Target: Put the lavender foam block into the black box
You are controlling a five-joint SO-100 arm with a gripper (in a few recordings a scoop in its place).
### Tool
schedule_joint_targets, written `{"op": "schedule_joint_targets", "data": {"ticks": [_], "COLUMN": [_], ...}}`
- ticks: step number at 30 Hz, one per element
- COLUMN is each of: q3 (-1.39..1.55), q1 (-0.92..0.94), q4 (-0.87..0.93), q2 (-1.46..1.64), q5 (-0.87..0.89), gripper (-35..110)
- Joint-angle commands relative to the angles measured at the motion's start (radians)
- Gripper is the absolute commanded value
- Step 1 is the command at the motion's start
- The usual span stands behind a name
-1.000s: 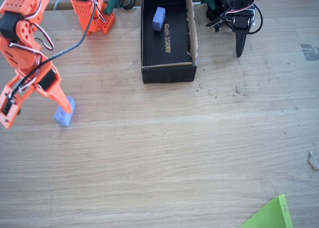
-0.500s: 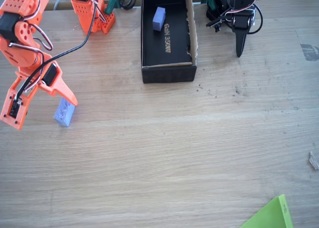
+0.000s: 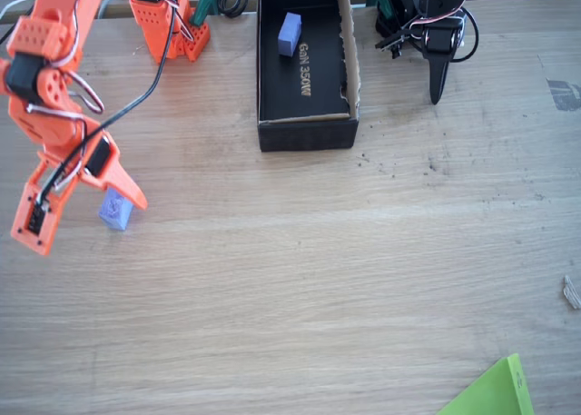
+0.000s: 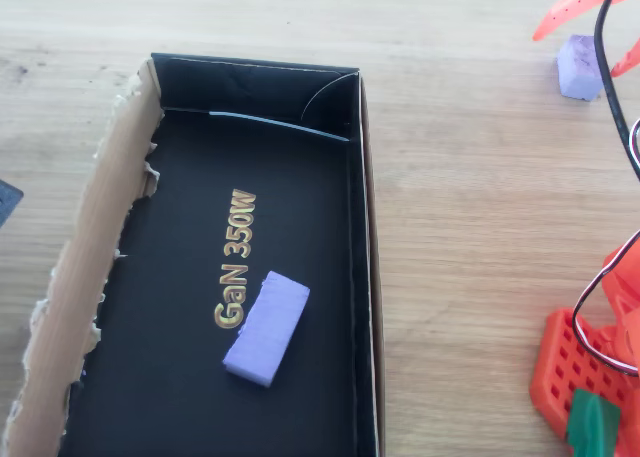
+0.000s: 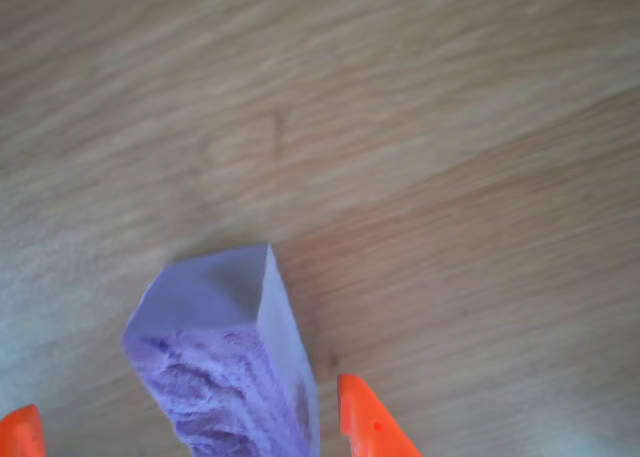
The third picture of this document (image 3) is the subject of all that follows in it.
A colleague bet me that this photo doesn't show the purple foam block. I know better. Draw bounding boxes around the purple foam block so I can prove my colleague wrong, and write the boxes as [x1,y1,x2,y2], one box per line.
[98,186,135,232]
[276,12,304,57]

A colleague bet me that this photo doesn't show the black cardboard box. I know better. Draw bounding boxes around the black cardboard box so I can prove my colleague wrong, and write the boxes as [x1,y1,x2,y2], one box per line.
[256,0,362,153]

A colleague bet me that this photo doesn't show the dark grey tape patch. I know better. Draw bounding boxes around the dark grey tape patch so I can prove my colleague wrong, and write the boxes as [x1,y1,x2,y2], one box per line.
[546,78,581,113]

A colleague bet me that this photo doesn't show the green plastic wedge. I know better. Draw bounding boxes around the green plastic wedge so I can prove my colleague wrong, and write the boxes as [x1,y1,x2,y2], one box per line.
[436,352,537,415]

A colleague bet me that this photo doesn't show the white red servo wire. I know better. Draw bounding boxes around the white red servo wire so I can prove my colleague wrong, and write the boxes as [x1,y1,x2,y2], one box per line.
[70,69,106,115]

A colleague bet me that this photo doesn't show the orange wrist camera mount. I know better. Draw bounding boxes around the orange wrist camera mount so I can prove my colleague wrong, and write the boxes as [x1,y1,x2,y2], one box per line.
[10,151,87,257]

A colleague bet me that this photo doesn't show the long black cable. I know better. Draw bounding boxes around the long black cable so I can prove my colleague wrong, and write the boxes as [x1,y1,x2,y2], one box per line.
[38,0,181,207]

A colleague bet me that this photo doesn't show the white cable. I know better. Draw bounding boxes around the white cable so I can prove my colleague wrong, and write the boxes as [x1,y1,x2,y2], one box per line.
[0,0,40,19]

